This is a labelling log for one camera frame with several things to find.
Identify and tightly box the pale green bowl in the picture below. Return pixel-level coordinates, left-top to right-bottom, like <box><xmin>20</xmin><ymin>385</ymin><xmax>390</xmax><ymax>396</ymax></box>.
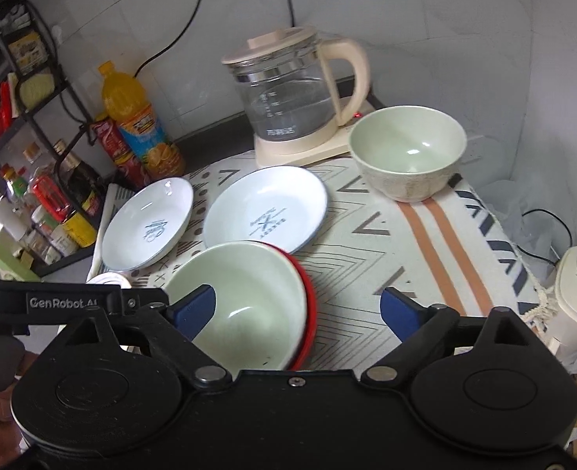
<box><xmin>164</xmin><ymin>241</ymin><xmax>307</xmax><ymax>374</ymax></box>
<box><xmin>348</xmin><ymin>105</ymin><xmax>468</xmax><ymax>202</ymax></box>

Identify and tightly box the red and black bowl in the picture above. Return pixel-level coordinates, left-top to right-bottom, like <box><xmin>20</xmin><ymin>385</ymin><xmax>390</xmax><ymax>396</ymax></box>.
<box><xmin>255</xmin><ymin>241</ymin><xmax>318</xmax><ymax>372</ymax></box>

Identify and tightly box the white bakery logo plate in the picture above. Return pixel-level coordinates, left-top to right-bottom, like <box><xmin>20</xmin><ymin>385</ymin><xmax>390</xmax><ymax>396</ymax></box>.
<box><xmin>202</xmin><ymin>166</ymin><xmax>329</xmax><ymax>253</ymax></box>

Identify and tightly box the person's left hand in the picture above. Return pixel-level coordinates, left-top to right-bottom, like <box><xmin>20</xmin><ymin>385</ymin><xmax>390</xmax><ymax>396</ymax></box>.
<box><xmin>0</xmin><ymin>351</ymin><xmax>39</xmax><ymax>468</ymax></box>

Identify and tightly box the green tea box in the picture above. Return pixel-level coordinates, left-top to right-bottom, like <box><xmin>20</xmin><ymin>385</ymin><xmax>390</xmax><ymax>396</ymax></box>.
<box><xmin>0</xmin><ymin>247</ymin><xmax>41</xmax><ymax>282</ymax></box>

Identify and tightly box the patterned fringed table mat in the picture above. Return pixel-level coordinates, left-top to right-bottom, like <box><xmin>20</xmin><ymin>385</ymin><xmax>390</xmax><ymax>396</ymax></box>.
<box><xmin>85</xmin><ymin>148</ymin><xmax>559</xmax><ymax>372</ymax></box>

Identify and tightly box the white cap jar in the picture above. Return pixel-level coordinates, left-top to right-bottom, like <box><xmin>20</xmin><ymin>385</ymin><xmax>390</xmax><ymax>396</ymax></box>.
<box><xmin>31</xmin><ymin>206</ymin><xmax>79</xmax><ymax>258</ymax></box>

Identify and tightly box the white flat plate stack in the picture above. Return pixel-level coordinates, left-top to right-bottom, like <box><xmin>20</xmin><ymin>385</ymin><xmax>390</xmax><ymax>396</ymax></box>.
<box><xmin>87</xmin><ymin>272</ymin><xmax>131</xmax><ymax>289</ymax></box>

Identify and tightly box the black metal shelf rack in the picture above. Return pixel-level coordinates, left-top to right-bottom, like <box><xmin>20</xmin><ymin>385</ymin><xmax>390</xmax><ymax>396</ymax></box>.
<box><xmin>0</xmin><ymin>0</ymin><xmax>119</xmax><ymax>280</ymax></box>

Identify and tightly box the white blue script plate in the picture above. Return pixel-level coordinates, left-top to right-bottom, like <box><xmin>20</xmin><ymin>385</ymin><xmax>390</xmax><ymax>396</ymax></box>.
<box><xmin>101</xmin><ymin>177</ymin><xmax>194</xmax><ymax>272</ymax></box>

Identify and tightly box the lower red drink can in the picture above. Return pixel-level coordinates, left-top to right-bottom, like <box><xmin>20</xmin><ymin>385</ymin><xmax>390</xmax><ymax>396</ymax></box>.
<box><xmin>114</xmin><ymin>152</ymin><xmax>151</xmax><ymax>191</ymax></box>

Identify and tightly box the red drink can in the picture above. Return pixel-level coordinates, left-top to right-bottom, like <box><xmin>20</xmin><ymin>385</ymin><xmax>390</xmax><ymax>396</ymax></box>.
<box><xmin>114</xmin><ymin>152</ymin><xmax>151</xmax><ymax>191</ymax></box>
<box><xmin>91</xmin><ymin>112</ymin><xmax>129</xmax><ymax>163</ymax></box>

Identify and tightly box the cream kettle base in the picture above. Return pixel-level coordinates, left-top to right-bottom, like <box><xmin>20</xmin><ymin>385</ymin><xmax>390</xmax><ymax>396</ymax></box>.
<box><xmin>254</xmin><ymin>101</ymin><xmax>375</xmax><ymax>168</ymax></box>

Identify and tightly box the upper red drink can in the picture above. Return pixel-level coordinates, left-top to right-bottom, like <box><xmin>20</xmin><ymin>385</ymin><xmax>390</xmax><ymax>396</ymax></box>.
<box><xmin>91</xmin><ymin>112</ymin><xmax>129</xmax><ymax>163</ymax></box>

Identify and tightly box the orange juice bottle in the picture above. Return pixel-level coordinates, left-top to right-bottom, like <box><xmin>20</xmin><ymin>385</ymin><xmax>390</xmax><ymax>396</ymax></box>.
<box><xmin>98</xmin><ymin>61</ymin><xmax>184</xmax><ymax>181</ymax></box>

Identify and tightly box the glass electric kettle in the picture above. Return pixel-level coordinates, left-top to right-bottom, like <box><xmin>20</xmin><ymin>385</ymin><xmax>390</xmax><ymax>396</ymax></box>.
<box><xmin>221</xmin><ymin>27</ymin><xmax>370</xmax><ymax>143</ymax></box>

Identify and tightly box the soy sauce bottle red handle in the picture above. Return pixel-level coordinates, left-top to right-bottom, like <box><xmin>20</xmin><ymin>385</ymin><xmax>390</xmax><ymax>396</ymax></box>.
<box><xmin>24</xmin><ymin>142</ymin><xmax>101</xmax><ymax>248</ymax></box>

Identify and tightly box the left black power cable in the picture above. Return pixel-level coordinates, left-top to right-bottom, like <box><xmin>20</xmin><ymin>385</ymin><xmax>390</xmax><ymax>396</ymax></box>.
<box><xmin>133</xmin><ymin>0</ymin><xmax>212</xmax><ymax>79</ymax></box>

